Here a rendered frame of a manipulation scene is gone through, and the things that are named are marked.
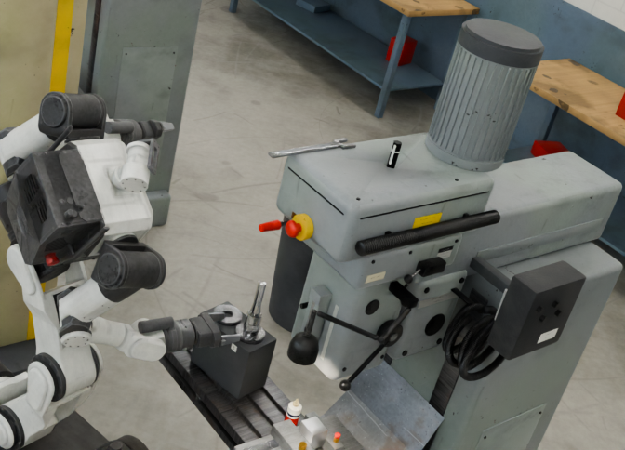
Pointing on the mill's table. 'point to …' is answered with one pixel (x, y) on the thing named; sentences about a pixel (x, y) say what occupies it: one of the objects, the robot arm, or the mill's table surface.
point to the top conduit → (426, 232)
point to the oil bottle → (294, 412)
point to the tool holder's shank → (258, 298)
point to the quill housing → (350, 301)
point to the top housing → (377, 192)
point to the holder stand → (236, 354)
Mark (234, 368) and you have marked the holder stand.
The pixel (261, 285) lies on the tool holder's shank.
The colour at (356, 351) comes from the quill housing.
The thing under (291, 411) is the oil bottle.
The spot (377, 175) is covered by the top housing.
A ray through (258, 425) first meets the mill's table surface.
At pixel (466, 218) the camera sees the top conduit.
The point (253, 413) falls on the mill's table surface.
